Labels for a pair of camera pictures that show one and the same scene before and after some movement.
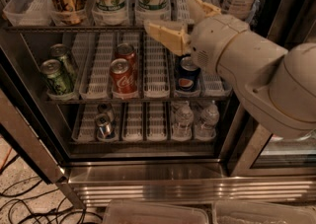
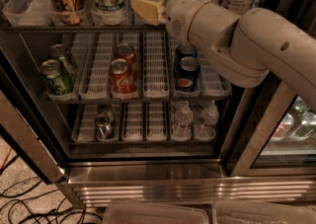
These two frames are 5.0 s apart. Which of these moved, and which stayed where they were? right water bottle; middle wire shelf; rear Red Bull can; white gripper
Moved: white gripper
Stayed: rear Red Bull can; right water bottle; middle wire shelf
